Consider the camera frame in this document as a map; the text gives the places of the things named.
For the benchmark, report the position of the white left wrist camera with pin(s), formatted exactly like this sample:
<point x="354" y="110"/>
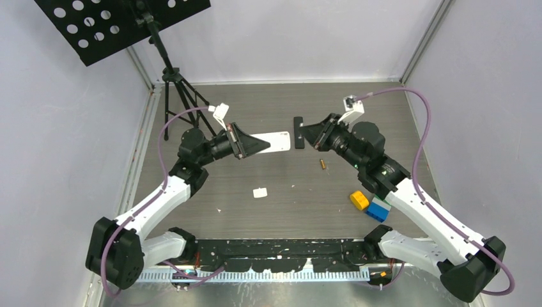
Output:
<point x="219" y="112"/>

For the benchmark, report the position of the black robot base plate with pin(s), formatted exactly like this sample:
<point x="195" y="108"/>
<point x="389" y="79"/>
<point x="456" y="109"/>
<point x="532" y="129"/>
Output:
<point x="283" y="255"/>

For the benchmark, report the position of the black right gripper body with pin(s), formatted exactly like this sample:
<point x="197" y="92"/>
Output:
<point x="330" y="136"/>

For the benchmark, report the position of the blue green white brick stack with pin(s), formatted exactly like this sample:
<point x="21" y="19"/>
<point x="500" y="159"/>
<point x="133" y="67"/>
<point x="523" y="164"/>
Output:
<point x="378" y="209"/>

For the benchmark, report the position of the black music stand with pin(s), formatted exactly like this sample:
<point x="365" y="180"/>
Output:
<point x="98" y="29"/>

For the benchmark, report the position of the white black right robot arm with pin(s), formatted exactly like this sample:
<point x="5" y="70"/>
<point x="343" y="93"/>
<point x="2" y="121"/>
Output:
<point x="462" y="259"/>

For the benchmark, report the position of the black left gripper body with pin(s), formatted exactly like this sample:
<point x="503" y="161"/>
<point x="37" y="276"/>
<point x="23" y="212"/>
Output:
<point x="235" y="142"/>

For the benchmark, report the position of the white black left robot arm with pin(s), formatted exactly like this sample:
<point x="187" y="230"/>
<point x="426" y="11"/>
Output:
<point x="120" y="249"/>

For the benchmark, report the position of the white air conditioner remote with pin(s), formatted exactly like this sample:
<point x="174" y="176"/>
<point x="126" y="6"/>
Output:
<point x="279" y="141"/>

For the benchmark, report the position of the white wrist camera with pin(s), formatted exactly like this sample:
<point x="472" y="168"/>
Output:
<point x="354" y="109"/>
<point x="219" y="112"/>

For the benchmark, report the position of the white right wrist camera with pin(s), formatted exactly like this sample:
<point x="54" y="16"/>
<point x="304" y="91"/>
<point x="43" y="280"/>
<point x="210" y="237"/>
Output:
<point x="354" y="109"/>

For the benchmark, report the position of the yellow toy brick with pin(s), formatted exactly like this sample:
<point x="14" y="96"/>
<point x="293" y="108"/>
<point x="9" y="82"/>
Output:
<point x="359" y="200"/>

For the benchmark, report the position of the white remote battery cover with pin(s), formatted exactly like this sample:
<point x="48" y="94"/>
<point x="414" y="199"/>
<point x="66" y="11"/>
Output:
<point x="260" y="192"/>

